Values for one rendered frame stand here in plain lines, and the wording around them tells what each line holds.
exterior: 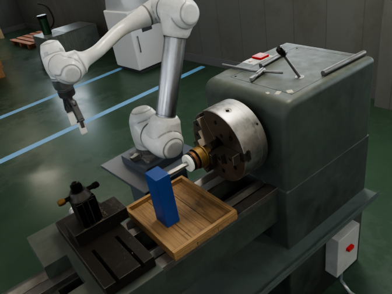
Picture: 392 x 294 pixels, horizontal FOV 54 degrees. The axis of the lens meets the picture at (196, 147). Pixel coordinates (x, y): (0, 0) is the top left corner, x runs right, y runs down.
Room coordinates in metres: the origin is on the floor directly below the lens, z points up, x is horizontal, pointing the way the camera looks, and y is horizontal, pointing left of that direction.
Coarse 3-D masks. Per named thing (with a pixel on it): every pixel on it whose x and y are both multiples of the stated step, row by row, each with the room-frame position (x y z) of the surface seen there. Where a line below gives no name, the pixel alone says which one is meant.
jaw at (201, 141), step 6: (198, 120) 1.35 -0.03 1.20; (204, 120) 1.36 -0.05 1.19; (198, 126) 1.35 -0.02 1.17; (204, 126) 1.35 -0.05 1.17; (198, 132) 1.32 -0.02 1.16; (204, 132) 1.33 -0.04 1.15; (210, 132) 1.34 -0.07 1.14; (198, 138) 1.33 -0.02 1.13; (204, 138) 1.31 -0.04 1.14; (210, 138) 1.32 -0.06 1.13; (198, 144) 1.30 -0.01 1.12; (204, 144) 1.30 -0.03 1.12
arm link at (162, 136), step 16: (160, 0) 1.83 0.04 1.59; (176, 0) 1.73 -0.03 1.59; (160, 16) 1.78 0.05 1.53; (176, 16) 1.69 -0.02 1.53; (192, 16) 1.69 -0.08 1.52; (176, 32) 1.71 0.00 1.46; (176, 48) 1.71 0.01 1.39; (176, 64) 1.70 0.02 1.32; (160, 80) 1.72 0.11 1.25; (176, 80) 1.70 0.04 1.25; (160, 96) 1.69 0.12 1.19; (176, 96) 1.69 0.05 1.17; (160, 112) 1.67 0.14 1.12; (176, 112) 1.70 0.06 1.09; (144, 128) 1.74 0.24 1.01; (160, 128) 1.63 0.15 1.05; (176, 128) 1.64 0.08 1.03; (144, 144) 1.70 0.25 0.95; (160, 144) 1.58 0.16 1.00; (176, 144) 1.59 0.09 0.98
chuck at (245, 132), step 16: (208, 112) 1.35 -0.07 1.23; (224, 112) 1.32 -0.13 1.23; (240, 112) 1.32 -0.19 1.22; (224, 128) 1.28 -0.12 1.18; (240, 128) 1.25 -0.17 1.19; (208, 144) 1.38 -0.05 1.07; (224, 144) 1.29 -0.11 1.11; (240, 144) 1.21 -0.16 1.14; (256, 144) 1.24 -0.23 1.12; (256, 160) 1.23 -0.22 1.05; (224, 176) 1.32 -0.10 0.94; (240, 176) 1.23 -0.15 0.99
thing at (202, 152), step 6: (192, 150) 1.27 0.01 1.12; (198, 150) 1.26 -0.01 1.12; (204, 150) 1.26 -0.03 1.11; (210, 150) 1.28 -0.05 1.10; (192, 156) 1.24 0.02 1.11; (198, 156) 1.24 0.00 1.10; (204, 156) 1.24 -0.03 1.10; (198, 162) 1.23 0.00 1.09; (204, 162) 1.24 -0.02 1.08; (198, 168) 1.24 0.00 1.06
